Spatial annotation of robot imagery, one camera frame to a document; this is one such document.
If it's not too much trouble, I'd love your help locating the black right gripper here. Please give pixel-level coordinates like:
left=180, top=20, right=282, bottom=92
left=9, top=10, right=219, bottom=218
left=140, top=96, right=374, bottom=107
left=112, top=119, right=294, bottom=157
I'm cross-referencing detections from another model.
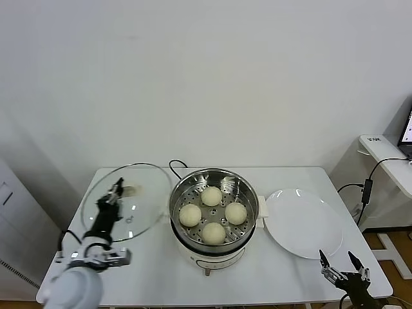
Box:
left=317, top=249, right=375, bottom=309

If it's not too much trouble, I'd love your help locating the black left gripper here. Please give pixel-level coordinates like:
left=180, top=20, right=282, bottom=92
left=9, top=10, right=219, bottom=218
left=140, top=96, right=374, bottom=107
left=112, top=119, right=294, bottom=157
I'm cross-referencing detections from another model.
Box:
left=85, top=176, right=127, bottom=238

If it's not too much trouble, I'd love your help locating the round glass pot lid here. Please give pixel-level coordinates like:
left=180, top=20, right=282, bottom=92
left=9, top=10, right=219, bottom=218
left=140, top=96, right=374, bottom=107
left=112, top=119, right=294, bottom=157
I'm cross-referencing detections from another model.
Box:
left=80, top=162, right=172, bottom=242

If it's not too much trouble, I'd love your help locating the round white steamed baozi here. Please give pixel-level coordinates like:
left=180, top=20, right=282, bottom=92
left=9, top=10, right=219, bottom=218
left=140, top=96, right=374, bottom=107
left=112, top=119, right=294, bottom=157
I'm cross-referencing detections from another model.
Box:
left=201, top=221, right=226, bottom=245
left=201, top=185, right=223, bottom=207
left=178, top=203, right=203, bottom=227
left=224, top=202, right=248, bottom=225

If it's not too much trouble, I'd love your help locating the stainless steel steamer basket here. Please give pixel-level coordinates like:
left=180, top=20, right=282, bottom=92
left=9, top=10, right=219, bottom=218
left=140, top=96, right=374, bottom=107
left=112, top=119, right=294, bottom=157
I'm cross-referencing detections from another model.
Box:
left=158, top=167, right=270, bottom=247

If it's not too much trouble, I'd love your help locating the large white plate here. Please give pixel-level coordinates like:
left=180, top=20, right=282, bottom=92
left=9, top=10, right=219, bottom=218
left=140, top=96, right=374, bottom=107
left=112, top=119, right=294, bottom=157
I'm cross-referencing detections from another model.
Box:
left=264, top=187, right=344, bottom=260

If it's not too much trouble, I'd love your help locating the white electric cooker base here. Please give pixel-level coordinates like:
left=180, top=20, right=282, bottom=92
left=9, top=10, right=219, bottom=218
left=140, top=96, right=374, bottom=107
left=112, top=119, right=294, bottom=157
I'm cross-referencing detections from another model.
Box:
left=164, top=214, right=267, bottom=277

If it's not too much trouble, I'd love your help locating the white side desk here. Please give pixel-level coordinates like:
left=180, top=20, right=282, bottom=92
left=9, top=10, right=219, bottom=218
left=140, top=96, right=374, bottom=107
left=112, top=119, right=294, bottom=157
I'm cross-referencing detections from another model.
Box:
left=330, top=133, right=412, bottom=197

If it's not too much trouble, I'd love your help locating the black laptop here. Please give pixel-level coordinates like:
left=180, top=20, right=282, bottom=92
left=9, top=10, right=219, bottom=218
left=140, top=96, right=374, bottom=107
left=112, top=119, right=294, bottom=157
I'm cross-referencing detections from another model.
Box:
left=397, top=96, right=412, bottom=159

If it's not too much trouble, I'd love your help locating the white floor base frame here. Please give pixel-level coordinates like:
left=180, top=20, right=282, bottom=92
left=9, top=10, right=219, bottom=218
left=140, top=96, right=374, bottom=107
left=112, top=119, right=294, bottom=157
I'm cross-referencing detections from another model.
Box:
left=375, top=231, right=412, bottom=281

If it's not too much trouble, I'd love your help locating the black cooker power cable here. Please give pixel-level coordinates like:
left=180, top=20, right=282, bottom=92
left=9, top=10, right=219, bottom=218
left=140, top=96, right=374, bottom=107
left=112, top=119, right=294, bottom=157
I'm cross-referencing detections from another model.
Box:
left=169, top=159, right=189, bottom=181

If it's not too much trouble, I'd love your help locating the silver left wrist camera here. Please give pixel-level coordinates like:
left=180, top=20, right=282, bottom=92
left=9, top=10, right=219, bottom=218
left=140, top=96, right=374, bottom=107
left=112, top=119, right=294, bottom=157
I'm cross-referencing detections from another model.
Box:
left=104, top=247, right=133, bottom=267

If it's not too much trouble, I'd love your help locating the black adapter cable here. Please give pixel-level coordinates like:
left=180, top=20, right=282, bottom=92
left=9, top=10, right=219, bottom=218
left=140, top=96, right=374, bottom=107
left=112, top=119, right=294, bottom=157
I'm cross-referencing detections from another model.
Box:
left=337, top=156, right=412, bottom=228

